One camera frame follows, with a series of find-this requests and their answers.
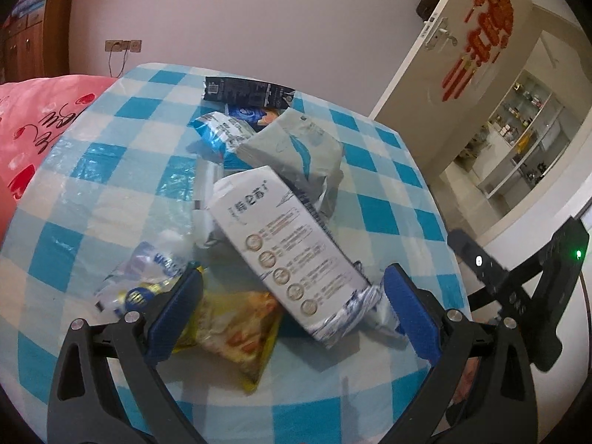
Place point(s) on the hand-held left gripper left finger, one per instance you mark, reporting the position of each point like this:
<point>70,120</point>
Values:
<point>173,319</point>

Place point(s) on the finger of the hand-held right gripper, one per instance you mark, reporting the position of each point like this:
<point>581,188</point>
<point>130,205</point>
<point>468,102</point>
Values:
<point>481,261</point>

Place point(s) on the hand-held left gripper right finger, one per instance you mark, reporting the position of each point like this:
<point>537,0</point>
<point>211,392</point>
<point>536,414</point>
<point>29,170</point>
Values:
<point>411,314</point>

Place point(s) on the clear plastic blue-label packet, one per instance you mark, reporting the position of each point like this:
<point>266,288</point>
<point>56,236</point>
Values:
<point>138,268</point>

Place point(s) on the yellow snack packet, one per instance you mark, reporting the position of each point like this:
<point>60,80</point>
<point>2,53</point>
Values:
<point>236,333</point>

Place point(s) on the white carton pack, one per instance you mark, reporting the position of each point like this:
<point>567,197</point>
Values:
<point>277,249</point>

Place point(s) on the white plastic wrapper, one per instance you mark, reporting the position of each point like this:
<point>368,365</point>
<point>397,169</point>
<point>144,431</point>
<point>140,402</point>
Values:
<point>206,185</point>

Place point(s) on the blue white packet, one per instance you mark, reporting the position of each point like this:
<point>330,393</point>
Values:
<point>217,134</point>

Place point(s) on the grey packet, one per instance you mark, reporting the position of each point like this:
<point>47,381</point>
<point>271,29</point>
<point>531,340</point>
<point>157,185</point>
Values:
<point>296,148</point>

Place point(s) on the dark blue packet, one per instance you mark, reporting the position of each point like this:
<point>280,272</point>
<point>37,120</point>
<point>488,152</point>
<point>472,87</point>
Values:
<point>245,90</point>

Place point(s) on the glass shelf unit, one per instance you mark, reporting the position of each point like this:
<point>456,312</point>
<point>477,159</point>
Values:
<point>522,134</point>

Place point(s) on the blue white checkered tablecloth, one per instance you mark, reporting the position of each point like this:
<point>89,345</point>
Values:
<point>370,185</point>

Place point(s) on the cream door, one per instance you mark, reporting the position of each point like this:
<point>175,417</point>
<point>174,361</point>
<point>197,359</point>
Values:
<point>416,78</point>

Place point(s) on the red door decoration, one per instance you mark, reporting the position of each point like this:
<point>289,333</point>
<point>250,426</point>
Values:
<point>485,23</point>

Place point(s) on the pink printed blanket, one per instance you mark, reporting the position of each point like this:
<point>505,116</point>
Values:
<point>37,115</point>

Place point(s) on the brown wooden cabinet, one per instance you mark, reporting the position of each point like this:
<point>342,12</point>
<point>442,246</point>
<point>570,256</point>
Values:
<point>51,32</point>

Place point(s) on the white wall socket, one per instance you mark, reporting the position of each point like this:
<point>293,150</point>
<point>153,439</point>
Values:
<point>135,46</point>
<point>113,46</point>

